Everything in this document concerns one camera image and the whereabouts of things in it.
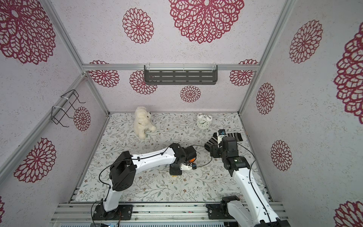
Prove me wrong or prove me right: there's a black grey striped sock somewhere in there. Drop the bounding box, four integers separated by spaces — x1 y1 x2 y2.
204 132 243 151

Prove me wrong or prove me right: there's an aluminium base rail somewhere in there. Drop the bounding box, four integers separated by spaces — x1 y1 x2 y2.
50 201 289 223

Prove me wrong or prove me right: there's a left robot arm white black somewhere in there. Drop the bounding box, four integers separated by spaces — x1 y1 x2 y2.
91 143 197 221

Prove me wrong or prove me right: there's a black wire wall rack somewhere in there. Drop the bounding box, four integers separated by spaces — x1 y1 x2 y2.
50 89 85 128

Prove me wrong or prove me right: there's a white alarm clock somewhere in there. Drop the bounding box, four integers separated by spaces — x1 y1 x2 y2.
197 113 213 129

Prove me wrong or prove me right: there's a white plush teddy bear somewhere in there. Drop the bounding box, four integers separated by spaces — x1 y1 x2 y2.
134 107 157 139

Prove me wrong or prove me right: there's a grey metal wall shelf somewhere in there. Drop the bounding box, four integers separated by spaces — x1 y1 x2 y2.
144 65 218 85

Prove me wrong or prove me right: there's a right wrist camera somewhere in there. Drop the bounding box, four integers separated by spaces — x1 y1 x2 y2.
217 129 227 148

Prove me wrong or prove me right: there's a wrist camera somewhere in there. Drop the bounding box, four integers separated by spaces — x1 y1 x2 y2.
217 129 227 148
180 163 197 171

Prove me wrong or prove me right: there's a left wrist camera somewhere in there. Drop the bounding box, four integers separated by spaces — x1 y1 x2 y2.
180 163 197 171

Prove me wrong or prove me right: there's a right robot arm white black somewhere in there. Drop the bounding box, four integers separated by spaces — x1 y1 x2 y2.
210 135 290 227

